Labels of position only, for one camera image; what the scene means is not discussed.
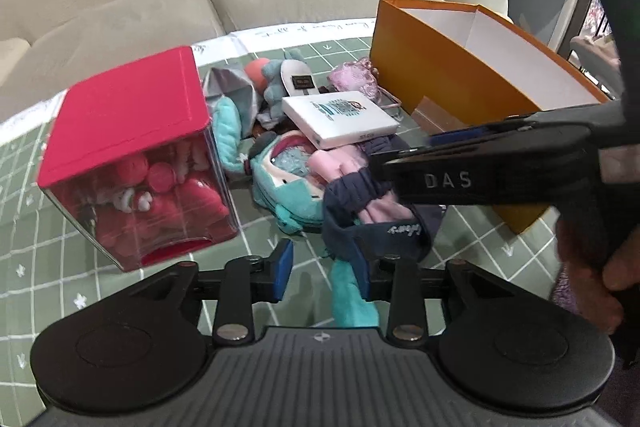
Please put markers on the white printed small box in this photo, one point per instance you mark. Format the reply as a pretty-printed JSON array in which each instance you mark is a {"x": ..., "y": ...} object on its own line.
[{"x": 334, "y": 119}]

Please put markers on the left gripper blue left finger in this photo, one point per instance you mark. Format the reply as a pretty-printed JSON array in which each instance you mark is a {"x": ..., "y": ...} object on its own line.
[{"x": 281, "y": 265}]

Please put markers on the pink brocade pouch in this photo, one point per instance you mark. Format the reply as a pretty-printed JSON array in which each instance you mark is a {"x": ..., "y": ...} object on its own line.
[{"x": 362, "y": 76}]

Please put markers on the pink soft cloth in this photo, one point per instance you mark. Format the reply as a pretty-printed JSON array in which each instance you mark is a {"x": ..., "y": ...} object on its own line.
[{"x": 345, "y": 171}]

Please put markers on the blue plush toy red ball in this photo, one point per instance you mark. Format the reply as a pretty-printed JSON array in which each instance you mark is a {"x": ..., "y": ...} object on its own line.
[{"x": 265, "y": 74}]

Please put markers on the navy blue cap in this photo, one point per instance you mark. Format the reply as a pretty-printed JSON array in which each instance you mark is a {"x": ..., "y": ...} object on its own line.
[{"x": 346, "y": 237}]

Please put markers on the orange cardboard box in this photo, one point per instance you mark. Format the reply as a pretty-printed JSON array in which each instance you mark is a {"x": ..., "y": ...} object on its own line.
[{"x": 464, "y": 65}]

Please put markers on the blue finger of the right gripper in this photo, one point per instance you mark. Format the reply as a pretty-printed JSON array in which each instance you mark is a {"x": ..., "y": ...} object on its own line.
[{"x": 465, "y": 135}]

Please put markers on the red lidded clear toy box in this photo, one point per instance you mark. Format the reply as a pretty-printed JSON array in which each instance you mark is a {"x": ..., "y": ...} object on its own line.
[{"x": 131, "y": 161}]

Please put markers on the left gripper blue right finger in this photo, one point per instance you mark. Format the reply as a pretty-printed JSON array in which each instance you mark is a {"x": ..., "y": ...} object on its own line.
[{"x": 361, "y": 269}]

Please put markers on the person's hand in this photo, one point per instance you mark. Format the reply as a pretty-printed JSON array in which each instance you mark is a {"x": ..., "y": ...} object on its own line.
[{"x": 594, "y": 287}]

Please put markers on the silver grey cloth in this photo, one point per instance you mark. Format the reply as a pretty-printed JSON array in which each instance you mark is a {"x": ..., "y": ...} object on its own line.
[{"x": 234, "y": 83}]

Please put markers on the green grid table mat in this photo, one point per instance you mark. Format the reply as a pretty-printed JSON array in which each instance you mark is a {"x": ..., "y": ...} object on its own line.
[{"x": 49, "y": 270}]

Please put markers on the teal plush doll bag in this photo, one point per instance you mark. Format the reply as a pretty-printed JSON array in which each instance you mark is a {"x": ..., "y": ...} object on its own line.
[{"x": 285, "y": 185}]

